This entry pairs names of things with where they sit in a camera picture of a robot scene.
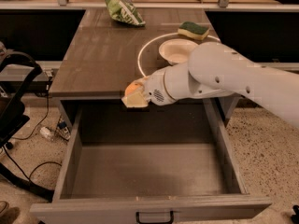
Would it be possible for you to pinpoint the black floor cable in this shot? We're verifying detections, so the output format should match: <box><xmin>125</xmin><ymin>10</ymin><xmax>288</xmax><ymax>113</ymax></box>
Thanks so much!
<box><xmin>0</xmin><ymin>91</ymin><xmax>64</xmax><ymax>182</ymax></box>

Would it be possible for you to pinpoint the black drawer handle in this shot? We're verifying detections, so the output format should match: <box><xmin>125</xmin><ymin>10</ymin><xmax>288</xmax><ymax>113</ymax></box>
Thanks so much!
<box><xmin>135</xmin><ymin>211</ymin><xmax>175</xmax><ymax>224</ymax></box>

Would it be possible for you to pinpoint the orange fruit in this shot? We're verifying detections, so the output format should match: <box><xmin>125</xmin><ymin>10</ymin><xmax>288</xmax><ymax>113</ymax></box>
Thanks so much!
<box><xmin>124</xmin><ymin>82</ymin><xmax>143</xmax><ymax>95</ymax></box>

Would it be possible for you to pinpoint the green chip bag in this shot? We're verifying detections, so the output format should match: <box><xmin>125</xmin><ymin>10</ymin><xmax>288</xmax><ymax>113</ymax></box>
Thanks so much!
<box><xmin>105</xmin><ymin>0</ymin><xmax>146</xmax><ymax>26</ymax></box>

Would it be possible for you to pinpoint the black chair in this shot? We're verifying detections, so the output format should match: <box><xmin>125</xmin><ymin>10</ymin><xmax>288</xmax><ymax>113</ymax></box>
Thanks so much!
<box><xmin>0</xmin><ymin>49</ymin><xmax>54</xmax><ymax>202</ymax></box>

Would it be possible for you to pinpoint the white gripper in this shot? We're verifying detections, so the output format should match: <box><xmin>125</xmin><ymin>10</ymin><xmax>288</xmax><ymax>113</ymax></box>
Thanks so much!
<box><xmin>121</xmin><ymin>67</ymin><xmax>176</xmax><ymax>108</ymax></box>

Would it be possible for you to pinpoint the white power adapter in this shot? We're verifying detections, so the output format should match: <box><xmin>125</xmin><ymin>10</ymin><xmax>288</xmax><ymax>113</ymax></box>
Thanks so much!
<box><xmin>39</xmin><ymin>127</ymin><xmax>54</xmax><ymax>141</ymax></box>

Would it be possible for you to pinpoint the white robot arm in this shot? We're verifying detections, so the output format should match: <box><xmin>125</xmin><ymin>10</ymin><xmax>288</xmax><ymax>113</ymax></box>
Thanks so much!
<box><xmin>122</xmin><ymin>42</ymin><xmax>299</xmax><ymax>127</ymax></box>

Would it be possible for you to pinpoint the green yellow sponge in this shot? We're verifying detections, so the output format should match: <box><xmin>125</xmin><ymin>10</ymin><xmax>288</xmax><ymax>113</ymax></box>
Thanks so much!
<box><xmin>178</xmin><ymin>21</ymin><xmax>209</xmax><ymax>40</ymax></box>

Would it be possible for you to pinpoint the white bowl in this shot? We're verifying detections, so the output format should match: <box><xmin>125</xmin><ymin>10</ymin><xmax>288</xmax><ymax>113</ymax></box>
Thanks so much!
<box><xmin>159</xmin><ymin>39</ymin><xmax>198</xmax><ymax>65</ymax></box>

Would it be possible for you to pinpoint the open grey drawer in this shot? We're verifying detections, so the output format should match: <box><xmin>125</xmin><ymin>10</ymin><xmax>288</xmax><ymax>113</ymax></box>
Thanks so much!
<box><xmin>31</xmin><ymin>99</ymin><xmax>271</xmax><ymax>224</ymax></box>

